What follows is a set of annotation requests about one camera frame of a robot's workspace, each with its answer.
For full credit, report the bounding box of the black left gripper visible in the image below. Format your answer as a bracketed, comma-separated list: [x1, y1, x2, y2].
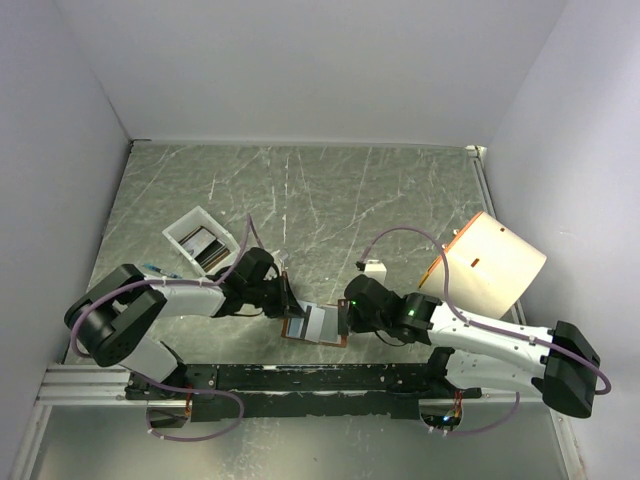
[245, 271, 306, 318]

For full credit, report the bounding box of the brown leather card holder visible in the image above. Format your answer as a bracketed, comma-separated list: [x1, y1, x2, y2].
[281, 302, 347, 348]

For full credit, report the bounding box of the grey white credit card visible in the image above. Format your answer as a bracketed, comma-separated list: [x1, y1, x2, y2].
[302, 305, 326, 343]

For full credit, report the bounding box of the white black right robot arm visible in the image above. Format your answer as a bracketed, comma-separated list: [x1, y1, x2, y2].
[344, 275, 600, 418]

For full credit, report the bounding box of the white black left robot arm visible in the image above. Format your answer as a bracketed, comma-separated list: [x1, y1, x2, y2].
[64, 247, 304, 399]

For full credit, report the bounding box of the gold striped credit card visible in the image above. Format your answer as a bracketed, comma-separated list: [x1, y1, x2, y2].
[179, 226, 230, 271]

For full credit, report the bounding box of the white card box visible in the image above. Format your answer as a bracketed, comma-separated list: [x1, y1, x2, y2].
[162, 206, 240, 276]

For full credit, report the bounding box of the white cylinder with wooden base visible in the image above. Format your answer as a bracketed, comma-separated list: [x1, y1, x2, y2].
[444, 212, 547, 319]

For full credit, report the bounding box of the blue pen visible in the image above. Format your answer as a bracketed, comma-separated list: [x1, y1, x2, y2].
[143, 263, 182, 280]

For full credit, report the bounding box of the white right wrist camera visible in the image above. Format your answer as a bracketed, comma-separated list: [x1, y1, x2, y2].
[356, 259, 387, 284]

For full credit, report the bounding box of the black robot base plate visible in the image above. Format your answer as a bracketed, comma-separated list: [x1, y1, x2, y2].
[125, 361, 481, 422]

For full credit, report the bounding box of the aluminium front rail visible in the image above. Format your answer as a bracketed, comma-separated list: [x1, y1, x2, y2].
[35, 364, 180, 407]

